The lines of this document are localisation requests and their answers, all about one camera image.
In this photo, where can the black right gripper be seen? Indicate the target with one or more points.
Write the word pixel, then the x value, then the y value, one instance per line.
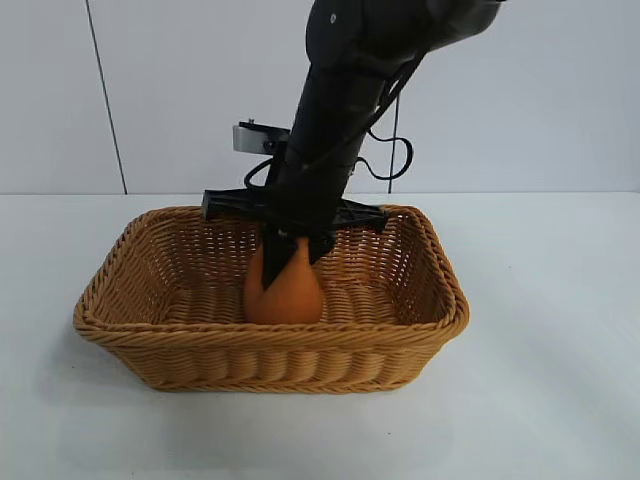
pixel 305 200

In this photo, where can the bumpy orange fruit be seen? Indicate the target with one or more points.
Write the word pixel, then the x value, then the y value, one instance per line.
pixel 295 300

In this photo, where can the tan woven wicker basket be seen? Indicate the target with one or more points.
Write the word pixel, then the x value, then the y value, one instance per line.
pixel 280 350

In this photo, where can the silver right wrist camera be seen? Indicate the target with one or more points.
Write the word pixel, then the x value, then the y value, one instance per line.
pixel 250 137

